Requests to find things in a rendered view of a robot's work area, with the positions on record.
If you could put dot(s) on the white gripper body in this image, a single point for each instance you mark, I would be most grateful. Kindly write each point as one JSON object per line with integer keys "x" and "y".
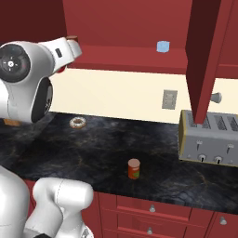
{"x": 75, "y": 51}

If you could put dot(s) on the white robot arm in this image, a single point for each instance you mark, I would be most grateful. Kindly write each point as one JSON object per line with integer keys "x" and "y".
{"x": 18, "y": 93}

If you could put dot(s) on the dark red open cabinet door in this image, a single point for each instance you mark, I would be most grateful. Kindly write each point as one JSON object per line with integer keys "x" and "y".
{"x": 31, "y": 18}

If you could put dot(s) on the grey cabinet door knob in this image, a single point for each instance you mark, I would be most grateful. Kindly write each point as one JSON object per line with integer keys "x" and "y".
{"x": 216, "y": 97}

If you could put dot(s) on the red base cabinet door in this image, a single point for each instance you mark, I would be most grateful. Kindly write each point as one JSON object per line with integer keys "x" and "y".
{"x": 93, "y": 217}
{"x": 231, "y": 229}

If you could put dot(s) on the grey base cabinet knob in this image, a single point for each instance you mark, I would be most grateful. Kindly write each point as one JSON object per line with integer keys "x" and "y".
{"x": 222, "y": 220}

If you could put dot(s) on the glazed donut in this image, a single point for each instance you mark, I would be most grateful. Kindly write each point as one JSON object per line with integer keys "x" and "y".
{"x": 77, "y": 122}

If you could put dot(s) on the pale blue cube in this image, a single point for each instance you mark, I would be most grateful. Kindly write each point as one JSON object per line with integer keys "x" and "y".
{"x": 163, "y": 46}

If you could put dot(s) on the brown wooden board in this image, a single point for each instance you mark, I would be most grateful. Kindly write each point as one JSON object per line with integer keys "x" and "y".
{"x": 12, "y": 122}

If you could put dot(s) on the red can with green label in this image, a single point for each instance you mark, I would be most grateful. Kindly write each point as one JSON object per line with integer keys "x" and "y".
{"x": 134, "y": 170}

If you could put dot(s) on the silver four-slot toaster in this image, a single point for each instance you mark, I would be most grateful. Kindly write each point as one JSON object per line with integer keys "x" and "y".
{"x": 207, "y": 142}

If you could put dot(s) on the grey drawer knob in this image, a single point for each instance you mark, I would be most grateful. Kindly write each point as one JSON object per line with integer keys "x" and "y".
{"x": 149, "y": 231}
{"x": 152, "y": 208}

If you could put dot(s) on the red drawer front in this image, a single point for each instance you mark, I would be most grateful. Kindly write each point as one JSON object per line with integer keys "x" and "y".
{"x": 173, "y": 208}
{"x": 130, "y": 226}

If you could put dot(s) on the red wall cabinet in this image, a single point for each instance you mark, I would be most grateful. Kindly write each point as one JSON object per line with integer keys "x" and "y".
{"x": 124, "y": 28}

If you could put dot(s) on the grey wall outlet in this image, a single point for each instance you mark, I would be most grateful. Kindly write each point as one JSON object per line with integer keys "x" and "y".
{"x": 169, "y": 99}

